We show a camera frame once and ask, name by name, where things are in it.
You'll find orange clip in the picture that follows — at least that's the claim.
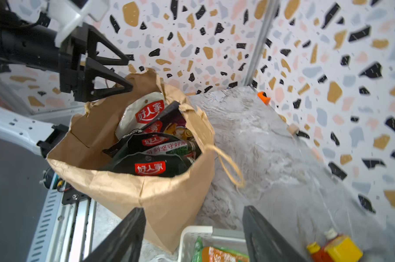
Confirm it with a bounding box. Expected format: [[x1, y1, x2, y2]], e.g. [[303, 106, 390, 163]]
[[258, 91, 271, 105]]

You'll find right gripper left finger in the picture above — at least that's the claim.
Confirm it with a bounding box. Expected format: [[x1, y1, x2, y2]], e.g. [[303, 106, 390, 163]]
[[84, 207, 146, 262]]

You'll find white condiment packet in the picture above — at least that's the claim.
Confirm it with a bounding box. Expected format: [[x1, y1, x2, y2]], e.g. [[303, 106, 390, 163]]
[[115, 92, 166, 139]]

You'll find black white red packet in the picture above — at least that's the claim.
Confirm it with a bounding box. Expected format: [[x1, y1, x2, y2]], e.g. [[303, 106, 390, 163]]
[[141, 101, 194, 140]]

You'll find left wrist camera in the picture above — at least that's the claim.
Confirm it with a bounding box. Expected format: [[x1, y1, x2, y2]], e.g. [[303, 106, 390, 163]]
[[45, 0, 110, 48]]

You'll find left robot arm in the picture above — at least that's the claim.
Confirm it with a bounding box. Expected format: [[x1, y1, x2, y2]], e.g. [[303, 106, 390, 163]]
[[0, 1, 133, 157]]

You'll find yellow red toy block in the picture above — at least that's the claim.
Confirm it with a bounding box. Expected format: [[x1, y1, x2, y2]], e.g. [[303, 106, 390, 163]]
[[306, 228, 364, 262]]

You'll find green orange condiment packet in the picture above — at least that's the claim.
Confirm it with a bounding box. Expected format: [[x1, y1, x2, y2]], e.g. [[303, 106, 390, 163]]
[[191, 237, 250, 262]]

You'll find brown paper bag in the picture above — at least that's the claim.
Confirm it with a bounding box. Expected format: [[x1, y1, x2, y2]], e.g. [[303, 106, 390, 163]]
[[46, 68, 231, 253]]

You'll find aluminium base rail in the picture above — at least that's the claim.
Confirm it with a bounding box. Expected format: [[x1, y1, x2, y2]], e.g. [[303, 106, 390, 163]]
[[26, 168, 97, 262]]

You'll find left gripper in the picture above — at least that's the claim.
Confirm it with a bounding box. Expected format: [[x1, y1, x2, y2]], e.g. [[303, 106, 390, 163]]
[[58, 23, 134, 102]]

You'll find white plastic basket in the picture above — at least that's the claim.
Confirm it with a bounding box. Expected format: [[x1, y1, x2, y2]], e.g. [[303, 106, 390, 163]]
[[177, 226, 248, 262]]

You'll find brown tape piece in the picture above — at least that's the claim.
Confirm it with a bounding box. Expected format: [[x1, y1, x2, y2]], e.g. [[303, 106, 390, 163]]
[[287, 124, 300, 135]]

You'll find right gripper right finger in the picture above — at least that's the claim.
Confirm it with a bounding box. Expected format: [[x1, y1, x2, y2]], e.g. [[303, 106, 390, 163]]
[[242, 205, 305, 262]]

